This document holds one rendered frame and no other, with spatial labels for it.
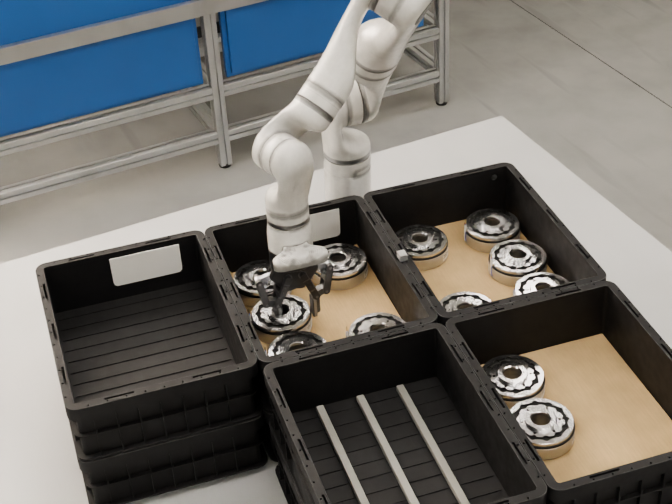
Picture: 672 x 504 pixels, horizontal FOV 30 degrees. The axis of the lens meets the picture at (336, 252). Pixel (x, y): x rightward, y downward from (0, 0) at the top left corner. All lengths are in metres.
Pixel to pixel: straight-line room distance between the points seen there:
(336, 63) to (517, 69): 2.82
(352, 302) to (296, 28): 1.99
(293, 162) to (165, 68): 2.06
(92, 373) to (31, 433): 0.18
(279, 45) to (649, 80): 1.41
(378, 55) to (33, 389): 0.86
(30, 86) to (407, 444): 2.22
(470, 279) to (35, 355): 0.82
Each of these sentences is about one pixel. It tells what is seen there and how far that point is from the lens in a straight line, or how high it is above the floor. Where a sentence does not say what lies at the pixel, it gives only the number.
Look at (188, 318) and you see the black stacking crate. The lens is 2.22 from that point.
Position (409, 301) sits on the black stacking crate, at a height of 0.89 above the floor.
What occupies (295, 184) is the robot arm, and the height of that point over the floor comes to 1.14.
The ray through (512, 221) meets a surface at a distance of 2.36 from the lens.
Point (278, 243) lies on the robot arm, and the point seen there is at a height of 1.02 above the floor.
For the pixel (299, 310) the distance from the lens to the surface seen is 2.15.
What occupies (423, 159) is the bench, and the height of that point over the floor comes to 0.70.
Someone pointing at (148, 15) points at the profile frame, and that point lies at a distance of 3.86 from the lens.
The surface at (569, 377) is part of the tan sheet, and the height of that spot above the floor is 0.83.
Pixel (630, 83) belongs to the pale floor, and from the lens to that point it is 4.68.
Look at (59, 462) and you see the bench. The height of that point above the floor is 0.70.
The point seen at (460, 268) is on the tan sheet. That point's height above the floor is 0.83.
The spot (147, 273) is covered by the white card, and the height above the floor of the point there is 0.87.
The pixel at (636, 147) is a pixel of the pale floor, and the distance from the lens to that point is 4.29.
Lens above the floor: 2.19
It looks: 36 degrees down
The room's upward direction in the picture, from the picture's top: 4 degrees counter-clockwise
